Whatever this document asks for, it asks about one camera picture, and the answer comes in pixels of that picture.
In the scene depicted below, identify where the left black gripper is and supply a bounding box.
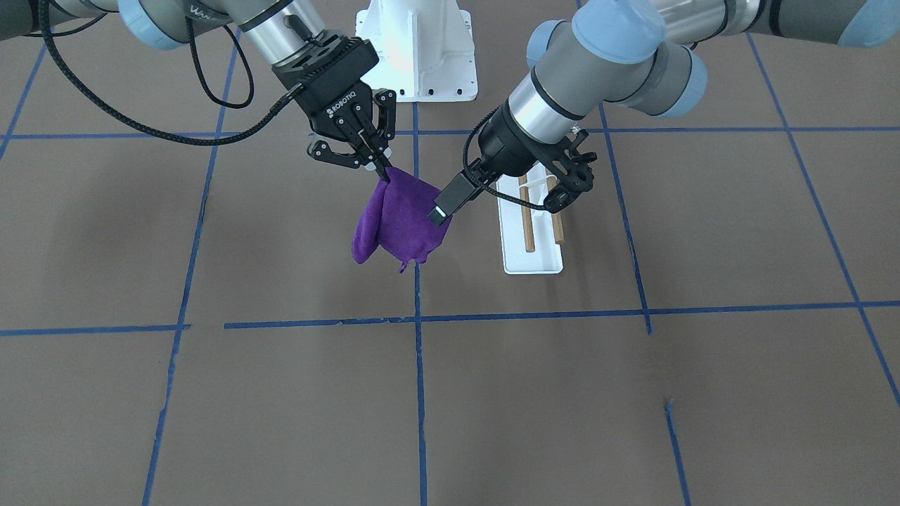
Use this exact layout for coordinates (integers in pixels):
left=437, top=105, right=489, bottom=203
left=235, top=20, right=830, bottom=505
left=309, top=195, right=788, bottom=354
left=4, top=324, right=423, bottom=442
left=430, top=105, right=537, bottom=226

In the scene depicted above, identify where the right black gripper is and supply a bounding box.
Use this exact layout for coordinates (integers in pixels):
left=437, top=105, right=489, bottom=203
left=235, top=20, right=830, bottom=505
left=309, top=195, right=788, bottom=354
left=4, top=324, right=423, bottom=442
left=272, top=35, right=397, bottom=183

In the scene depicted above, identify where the purple microfiber towel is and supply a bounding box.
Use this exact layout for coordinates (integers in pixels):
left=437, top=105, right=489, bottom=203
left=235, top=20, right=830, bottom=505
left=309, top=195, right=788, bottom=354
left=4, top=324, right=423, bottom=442
left=351, top=166, right=451, bottom=273

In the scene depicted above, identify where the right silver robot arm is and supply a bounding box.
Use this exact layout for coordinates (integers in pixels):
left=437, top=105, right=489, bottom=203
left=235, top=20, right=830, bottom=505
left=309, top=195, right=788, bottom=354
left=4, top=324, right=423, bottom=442
left=1, top=1, right=397, bottom=181

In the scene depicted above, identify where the short wooden rack bar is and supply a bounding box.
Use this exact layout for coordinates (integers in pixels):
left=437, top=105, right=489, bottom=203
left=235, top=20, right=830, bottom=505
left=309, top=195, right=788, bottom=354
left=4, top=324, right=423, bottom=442
left=517, top=175, right=536, bottom=253

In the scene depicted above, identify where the tall wooden rack bar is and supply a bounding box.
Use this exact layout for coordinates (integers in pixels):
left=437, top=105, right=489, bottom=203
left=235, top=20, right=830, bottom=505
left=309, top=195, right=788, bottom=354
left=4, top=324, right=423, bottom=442
left=546, top=171, right=565, bottom=245

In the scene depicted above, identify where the white rack base tray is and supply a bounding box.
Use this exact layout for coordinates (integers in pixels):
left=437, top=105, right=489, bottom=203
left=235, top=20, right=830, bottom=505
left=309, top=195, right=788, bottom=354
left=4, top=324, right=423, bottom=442
left=497, top=164, right=565, bottom=275

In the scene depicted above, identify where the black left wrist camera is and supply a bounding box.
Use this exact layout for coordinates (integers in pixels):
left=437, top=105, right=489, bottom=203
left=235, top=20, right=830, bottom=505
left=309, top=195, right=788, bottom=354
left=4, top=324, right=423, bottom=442
left=536, top=129, right=597, bottom=214

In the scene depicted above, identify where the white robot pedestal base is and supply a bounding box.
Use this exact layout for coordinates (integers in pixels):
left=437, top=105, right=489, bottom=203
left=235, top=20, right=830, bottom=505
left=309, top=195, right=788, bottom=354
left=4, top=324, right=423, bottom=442
left=356, top=1, right=479, bottom=103

